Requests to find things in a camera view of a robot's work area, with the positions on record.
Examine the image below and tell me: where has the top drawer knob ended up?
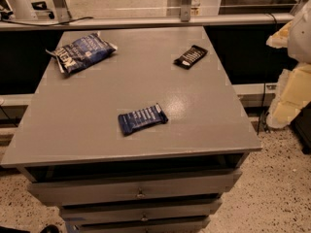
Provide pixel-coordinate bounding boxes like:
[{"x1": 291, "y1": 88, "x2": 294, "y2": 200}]
[{"x1": 136, "y1": 188, "x2": 146, "y2": 199}]

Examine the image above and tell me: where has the blue snack bar wrapper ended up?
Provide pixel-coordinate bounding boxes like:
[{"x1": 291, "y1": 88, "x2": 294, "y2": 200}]
[{"x1": 118, "y1": 104, "x2": 168, "y2": 136}]

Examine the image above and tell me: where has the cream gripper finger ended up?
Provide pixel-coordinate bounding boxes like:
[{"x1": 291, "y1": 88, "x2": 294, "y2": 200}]
[
  {"x1": 266, "y1": 21, "x2": 293, "y2": 49},
  {"x1": 266, "y1": 63, "x2": 311, "y2": 129}
]

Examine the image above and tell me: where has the blue chip bag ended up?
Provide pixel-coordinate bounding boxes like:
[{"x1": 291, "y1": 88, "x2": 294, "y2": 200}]
[{"x1": 46, "y1": 32, "x2": 118, "y2": 75}]

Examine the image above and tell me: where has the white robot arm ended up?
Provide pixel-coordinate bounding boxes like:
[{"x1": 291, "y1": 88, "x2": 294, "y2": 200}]
[{"x1": 266, "y1": 0, "x2": 311, "y2": 128}]

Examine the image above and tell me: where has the black chocolate bar wrapper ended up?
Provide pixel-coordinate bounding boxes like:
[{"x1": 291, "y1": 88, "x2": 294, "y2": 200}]
[{"x1": 174, "y1": 45, "x2": 208, "y2": 70}]

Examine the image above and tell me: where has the grey drawer cabinet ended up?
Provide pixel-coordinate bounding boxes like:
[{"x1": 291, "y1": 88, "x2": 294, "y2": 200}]
[{"x1": 2, "y1": 27, "x2": 260, "y2": 233}]

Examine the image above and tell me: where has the black cable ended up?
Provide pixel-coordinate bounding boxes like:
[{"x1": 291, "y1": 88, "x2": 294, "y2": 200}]
[{"x1": 0, "y1": 16, "x2": 95, "y2": 27}]

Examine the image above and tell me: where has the drawer knob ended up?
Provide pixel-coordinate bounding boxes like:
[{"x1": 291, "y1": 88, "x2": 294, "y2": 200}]
[
  {"x1": 140, "y1": 214, "x2": 149, "y2": 222},
  {"x1": 136, "y1": 188, "x2": 146, "y2": 199}
]

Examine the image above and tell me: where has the lower grey metal rail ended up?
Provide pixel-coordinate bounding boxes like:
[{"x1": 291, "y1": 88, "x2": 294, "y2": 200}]
[{"x1": 233, "y1": 83, "x2": 276, "y2": 108}]

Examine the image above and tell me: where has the grey metal rail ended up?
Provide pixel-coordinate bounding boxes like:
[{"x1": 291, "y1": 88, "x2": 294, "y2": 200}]
[
  {"x1": 233, "y1": 83, "x2": 276, "y2": 108},
  {"x1": 0, "y1": 14, "x2": 294, "y2": 32}
]

